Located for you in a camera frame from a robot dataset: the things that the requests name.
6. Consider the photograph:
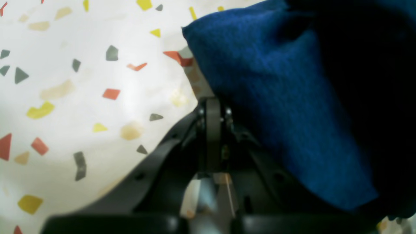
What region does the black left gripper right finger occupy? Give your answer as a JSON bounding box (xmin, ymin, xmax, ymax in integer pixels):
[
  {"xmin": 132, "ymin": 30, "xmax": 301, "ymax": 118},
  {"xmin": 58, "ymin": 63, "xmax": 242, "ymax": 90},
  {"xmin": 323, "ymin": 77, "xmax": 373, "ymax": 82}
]
[{"xmin": 221, "ymin": 105, "xmax": 378, "ymax": 234}]

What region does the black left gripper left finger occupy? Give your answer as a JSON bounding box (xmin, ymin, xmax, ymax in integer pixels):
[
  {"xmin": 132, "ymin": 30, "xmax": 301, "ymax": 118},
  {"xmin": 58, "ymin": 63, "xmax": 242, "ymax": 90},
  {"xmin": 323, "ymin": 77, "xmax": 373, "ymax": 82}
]
[{"xmin": 41, "ymin": 97, "xmax": 221, "ymax": 234}]

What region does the dark blue t-shirt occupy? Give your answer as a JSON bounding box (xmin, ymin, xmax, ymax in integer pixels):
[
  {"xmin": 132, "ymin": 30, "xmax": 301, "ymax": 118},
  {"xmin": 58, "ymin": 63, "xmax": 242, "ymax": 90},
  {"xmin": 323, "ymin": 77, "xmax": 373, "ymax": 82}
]
[{"xmin": 182, "ymin": 0, "xmax": 415, "ymax": 219}]

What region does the terrazzo patterned tablecloth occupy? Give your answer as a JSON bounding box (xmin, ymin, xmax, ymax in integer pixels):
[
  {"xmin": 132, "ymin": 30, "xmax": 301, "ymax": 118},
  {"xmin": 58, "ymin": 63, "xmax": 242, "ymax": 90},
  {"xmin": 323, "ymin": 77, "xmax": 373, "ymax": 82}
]
[{"xmin": 0, "ymin": 0, "xmax": 257, "ymax": 234}]

